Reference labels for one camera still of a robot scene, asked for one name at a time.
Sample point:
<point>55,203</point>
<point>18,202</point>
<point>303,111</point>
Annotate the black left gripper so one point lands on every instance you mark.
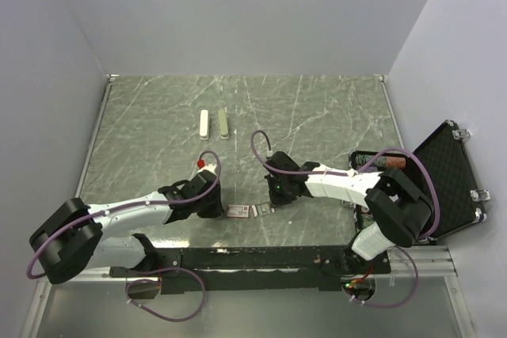
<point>217,210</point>

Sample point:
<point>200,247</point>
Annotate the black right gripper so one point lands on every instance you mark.
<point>276,199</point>

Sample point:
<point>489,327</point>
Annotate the red white staple box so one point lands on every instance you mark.
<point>238,211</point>

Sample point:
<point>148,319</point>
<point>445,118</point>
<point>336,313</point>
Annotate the staple strip pack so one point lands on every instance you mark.
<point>262,209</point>

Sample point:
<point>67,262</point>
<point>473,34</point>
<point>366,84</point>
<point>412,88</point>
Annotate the white stapler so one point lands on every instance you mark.
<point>204,126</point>

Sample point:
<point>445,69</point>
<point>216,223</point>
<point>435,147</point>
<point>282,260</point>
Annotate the beige green stapler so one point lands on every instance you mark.
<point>223,124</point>

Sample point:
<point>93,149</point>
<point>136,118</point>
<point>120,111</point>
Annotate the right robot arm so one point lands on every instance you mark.
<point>399,208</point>

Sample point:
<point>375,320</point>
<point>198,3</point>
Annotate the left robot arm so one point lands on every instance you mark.
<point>80,236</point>

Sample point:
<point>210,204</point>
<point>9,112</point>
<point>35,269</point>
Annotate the black poker chip case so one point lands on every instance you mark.
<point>444,156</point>

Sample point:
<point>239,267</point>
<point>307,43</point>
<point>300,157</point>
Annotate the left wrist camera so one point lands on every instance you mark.
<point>210,169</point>

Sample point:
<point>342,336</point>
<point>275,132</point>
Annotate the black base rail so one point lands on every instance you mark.
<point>322,267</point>

